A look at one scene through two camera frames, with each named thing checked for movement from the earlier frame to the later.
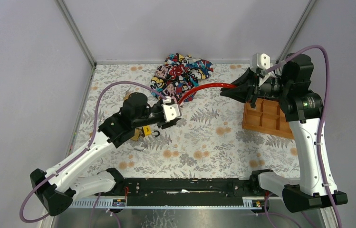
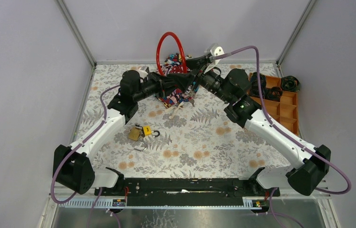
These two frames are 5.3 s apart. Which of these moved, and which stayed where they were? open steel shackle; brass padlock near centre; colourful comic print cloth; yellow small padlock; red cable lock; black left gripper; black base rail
Moved: red cable lock; black left gripper
Stayed: brass padlock near centre; open steel shackle; colourful comic print cloth; black base rail; yellow small padlock
